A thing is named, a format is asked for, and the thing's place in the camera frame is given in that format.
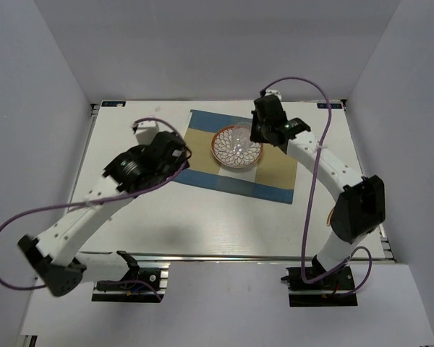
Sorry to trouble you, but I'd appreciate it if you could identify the aluminium table edge rail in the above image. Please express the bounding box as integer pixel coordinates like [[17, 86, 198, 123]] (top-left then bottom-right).
[[81, 251, 396, 263]]

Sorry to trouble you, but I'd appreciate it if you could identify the clear drinking glass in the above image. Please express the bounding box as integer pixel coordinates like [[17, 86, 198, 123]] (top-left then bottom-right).
[[231, 123, 252, 154]]

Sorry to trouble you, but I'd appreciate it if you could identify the blue corner sticker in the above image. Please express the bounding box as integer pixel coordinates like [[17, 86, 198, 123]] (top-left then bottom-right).
[[101, 100, 126, 108], [317, 103, 343, 109]]

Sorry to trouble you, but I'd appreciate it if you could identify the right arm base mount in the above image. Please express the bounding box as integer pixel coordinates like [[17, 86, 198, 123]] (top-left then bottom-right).
[[281, 265, 358, 308]]

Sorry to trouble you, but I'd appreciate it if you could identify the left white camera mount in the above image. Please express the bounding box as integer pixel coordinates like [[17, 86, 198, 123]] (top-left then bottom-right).
[[132, 121, 160, 136]]

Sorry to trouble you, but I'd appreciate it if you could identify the gold knife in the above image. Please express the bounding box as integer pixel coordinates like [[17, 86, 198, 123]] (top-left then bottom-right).
[[326, 213, 332, 226]]

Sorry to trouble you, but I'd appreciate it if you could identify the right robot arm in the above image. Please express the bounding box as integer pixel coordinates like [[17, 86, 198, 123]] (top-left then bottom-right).
[[250, 95, 386, 288]]

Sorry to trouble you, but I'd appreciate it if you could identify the right blue corner sticker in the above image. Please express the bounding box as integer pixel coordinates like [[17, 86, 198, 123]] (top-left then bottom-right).
[[317, 103, 343, 109]]

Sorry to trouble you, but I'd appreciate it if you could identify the left blue corner sticker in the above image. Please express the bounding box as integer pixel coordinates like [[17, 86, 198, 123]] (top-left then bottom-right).
[[101, 100, 126, 108]]

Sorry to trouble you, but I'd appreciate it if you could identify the floral patterned ceramic plate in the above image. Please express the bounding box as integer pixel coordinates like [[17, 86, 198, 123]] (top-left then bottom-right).
[[211, 123, 263, 168]]

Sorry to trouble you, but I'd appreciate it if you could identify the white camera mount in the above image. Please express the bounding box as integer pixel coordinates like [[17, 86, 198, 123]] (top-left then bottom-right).
[[260, 88, 282, 101], [132, 121, 160, 136]]

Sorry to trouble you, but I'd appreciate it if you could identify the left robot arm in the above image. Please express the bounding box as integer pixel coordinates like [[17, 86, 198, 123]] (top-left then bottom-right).
[[18, 131, 191, 297]]

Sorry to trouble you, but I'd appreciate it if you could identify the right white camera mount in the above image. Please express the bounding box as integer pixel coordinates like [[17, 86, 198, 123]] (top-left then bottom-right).
[[260, 88, 282, 101]]

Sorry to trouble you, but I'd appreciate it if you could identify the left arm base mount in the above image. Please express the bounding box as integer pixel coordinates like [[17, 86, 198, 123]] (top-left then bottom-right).
[[92, 251, 165, 303]]

